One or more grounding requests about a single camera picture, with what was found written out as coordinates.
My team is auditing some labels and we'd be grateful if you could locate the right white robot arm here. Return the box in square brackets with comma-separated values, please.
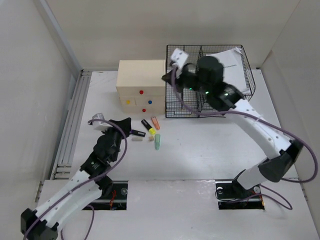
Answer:
[162, 52, 303, 198]

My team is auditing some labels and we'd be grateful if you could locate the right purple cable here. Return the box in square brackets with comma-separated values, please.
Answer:
[171, 63, 316, 211]

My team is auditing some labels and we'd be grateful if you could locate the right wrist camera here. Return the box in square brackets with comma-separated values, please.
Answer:
[170, 48, 189, 76]

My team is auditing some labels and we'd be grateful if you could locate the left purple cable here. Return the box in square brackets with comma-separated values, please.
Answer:
[23, 119, 129, 240]

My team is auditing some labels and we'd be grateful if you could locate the white instruction booklet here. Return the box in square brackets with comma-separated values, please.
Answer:
[206, 47, 250, 95]

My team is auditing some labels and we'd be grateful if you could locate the small beige eraser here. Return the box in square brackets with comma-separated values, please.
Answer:
[131, 136, 143, 142]

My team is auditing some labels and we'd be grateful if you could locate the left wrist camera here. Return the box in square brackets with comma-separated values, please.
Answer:
[91, 113, 108, 132]

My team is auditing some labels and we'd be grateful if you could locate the aluminium rail left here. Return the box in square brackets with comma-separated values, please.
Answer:
[48, 69, 92, 180]

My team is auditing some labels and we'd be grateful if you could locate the yellow black highlighter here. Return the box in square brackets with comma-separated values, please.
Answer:
[141, 119, 156, 136]

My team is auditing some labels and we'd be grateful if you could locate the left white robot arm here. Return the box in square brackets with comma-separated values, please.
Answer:
[20, 117, 132, 240]

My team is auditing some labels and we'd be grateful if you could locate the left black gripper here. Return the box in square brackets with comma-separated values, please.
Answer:
[101, 117, 131, 162]

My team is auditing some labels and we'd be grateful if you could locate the purple black highlighter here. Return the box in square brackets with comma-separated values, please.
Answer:
[130, 129, 146, 138]

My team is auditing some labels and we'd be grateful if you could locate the purple cable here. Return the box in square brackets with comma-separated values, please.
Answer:
[23, 119, 129, 240]
[171, 63, 316, 211]

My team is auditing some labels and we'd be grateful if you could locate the orange highlighter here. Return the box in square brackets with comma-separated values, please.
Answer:
[150, 116, 160, 130]

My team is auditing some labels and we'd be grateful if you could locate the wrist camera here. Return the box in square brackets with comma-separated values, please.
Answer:
[170, 48, 189, 76]
[91, 113, 108, 132]

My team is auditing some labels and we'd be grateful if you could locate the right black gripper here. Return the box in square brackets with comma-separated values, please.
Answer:
[162, 63, 212, 95]

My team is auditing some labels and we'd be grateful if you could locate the green highlighter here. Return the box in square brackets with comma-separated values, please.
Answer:
[154, 133, 161, 150]

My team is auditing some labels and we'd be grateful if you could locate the beige wooden drawer cabinet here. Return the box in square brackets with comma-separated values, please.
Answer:
[116, 59, 166, 108]

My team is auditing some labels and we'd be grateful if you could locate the black wire mesh organizer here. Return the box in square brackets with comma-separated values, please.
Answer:
[165, 44, 256, 119]

